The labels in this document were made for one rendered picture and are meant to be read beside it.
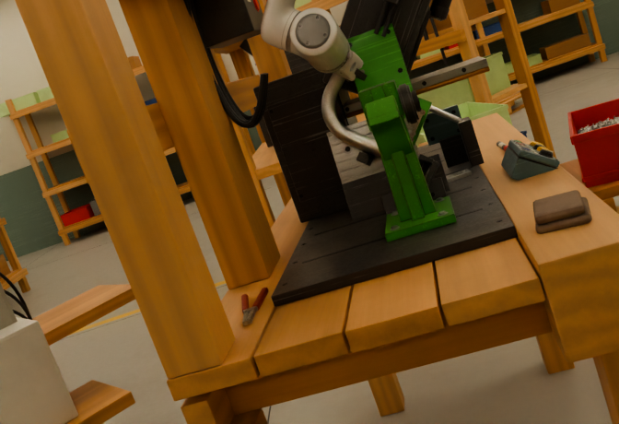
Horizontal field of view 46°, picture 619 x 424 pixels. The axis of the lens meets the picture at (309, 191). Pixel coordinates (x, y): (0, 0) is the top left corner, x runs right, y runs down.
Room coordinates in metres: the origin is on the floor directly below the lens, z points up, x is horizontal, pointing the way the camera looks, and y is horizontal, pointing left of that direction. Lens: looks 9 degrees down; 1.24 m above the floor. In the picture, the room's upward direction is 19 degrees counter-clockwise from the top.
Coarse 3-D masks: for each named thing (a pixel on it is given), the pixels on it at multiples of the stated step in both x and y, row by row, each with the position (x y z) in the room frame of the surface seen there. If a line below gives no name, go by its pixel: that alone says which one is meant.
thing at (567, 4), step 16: (560, 0) 9.79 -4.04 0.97; (576, 0) 9.77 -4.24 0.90; (544, 16) 9.74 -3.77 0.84; (560, 16) 9.68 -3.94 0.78; (592, 16) 9.69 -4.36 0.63; (480, 32) 9.80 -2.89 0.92; (496, 32) 9.79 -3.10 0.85; (592, 32) 9.76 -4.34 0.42; (448, 48) 9.98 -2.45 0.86; (480, 48) 10.23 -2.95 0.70; (544, 48) 9.84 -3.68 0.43; (560, 48) 9.81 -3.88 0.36; (576, 48) 9.78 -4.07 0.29; (592, 48) 9.66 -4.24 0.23; (416, 64) 9.83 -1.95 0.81; (544, 64) 9.71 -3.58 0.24
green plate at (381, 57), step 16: (368, 32) 1.59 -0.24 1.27; (352, 48) 1.60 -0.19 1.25; (368, 48) 1.59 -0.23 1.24; (384, 48) 1.58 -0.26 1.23; (400, 48) 1.57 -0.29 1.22; (368, 64) 1.58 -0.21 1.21; (384, 64) 1.57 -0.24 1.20; (400, 64) 1.56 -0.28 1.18; (368, 80) 1.57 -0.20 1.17; (384, 80) 1.56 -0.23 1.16; (400, 80) 1.55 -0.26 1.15
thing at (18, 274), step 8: (0, 224) 7.52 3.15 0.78; (0, 232) 7.59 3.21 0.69; (0, 240) 7.60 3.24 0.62; (8, 240) 7.64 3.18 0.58; (8, 248) 7.59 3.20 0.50; (0, 256) 7.47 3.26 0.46; (8, 256) 7.60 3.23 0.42; (16, 256) 7.64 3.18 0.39; (0, 264) 7.42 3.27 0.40; (16, 264) 7.59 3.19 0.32; (8, 272) 7.49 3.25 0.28; (16, 272) 7.52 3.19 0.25; (24, 272) 7.59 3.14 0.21; (0, 280) 7.19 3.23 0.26; (16, 280) 7.36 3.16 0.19; (24, 280) 7.60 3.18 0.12; (24, 288) 7.59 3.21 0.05
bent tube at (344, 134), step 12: (336, 84) 1.55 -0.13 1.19; (324, 96) 1.56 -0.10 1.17; (336, 96) 1.57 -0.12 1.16; (324, 108) 1.55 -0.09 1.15; (324, 120) 1.55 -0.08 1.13; (336, 120) 1.54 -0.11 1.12; (336, 132) 1.54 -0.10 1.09; (348, 132) 1.53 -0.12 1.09; (360, 144) 1.52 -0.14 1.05; (372, 144) 1.51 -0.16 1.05
